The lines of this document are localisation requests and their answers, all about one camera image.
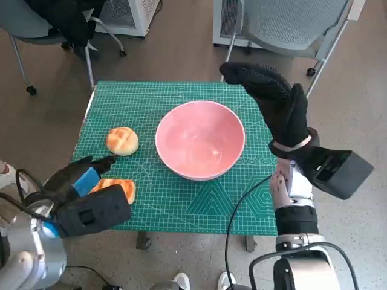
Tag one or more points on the white cabinet with mesh panel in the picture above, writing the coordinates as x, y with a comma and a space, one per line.
130, 15
225, 18

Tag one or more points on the black jacket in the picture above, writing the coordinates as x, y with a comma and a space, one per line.
66, 18

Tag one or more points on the dark table leg bracket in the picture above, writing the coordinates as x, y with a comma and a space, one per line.
251, 244
142, 240

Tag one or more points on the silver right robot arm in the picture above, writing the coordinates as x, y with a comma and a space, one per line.
297, 217

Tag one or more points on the pink bowl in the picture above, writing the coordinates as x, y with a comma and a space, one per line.
199, 139

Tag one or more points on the grey mesh chair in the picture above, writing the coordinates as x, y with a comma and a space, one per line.
287, 21

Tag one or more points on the teal seat chair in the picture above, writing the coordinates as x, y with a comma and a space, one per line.
18, 21

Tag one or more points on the green cutting mat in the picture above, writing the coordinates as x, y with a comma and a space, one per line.
169, 205

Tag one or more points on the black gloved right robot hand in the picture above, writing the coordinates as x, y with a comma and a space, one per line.
284, 111

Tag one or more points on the round toy bread bun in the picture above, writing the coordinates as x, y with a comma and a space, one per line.
122, 142

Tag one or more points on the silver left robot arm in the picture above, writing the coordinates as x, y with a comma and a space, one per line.
30, 241

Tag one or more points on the person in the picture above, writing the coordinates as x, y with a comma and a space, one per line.
6, 172

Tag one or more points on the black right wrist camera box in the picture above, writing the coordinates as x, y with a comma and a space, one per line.
347, 175

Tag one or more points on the white shoe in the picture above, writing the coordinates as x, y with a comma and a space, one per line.
181, 281
226, 281

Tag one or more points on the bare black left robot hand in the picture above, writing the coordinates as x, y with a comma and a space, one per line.
69, 178

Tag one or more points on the rectangular orange toy bread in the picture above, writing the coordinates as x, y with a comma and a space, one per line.
128, 187

